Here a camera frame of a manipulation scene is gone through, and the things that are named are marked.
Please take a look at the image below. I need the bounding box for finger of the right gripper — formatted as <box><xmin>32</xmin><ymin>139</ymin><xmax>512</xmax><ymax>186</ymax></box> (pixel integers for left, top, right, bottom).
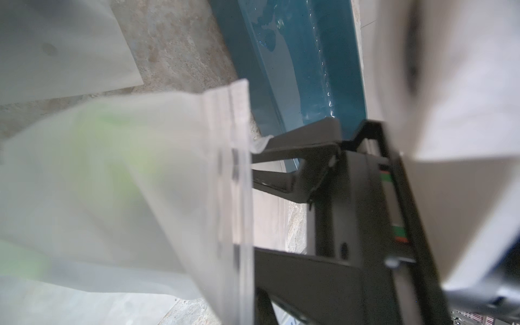
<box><xmin>252</xmin><ymin>144</ymin><xmax>339</xmax><ymax>203</ymax></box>
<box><xmin>252</xmin><ymin>117</ymin><xmax>342</xmax><ymax>164</ymax></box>

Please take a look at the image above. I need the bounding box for teal plastic bin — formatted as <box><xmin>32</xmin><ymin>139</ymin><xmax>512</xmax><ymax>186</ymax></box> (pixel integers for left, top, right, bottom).
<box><xmin>210</xmin><ymin>0</ymin><xmax>366</xmax><ymax>139</ymax></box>

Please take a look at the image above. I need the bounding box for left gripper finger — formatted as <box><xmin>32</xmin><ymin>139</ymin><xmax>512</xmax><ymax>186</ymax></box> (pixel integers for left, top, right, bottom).
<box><xmin>255</xmin><ymin>288</ymin><xmax>279</xmax><ymax>325</ymax></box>

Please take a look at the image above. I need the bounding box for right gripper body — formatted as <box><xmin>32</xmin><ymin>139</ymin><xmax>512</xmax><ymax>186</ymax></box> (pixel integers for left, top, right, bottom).
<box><xmin>255</xmin><ymin>120</ymin><xmax>451</xmax><ymax>324</ymax></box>

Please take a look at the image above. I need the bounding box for clear zip-top bag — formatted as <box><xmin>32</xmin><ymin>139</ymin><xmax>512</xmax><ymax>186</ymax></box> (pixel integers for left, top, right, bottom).
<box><xmin>1</xmin><ymin>1</ymin><xmax>143</xmax><ymax>104</ymax></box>
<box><xmin>1</xmin><ymin>79</ymin><xmax>268</xmax><ymax>324</ymax></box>

